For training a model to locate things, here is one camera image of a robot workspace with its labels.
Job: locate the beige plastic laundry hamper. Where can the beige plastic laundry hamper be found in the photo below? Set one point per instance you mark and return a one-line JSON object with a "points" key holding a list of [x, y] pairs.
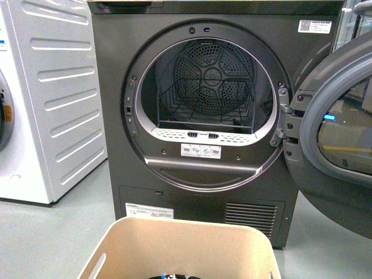
{"points": [[139, 247]]}

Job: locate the dark grey tumble dryer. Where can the dark grey tumble dryer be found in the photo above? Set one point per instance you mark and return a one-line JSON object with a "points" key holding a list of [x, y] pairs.
{"points": [[199, 173]]}

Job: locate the white washing machine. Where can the white washing machine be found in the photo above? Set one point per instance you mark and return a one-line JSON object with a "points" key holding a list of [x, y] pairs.
{"points": [[52, 133]]}

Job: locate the black printed garment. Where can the black printed garment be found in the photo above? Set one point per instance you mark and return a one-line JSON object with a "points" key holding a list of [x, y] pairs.
{"points": [[171, 276]]}

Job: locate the open round dryer door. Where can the open round dryer door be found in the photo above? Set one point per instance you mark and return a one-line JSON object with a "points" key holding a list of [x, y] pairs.
{"points": [[327, 145]]}

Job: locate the wire drying rack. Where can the wire drying rack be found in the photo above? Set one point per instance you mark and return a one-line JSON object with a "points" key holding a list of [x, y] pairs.
{"points": [[222, 104]]}

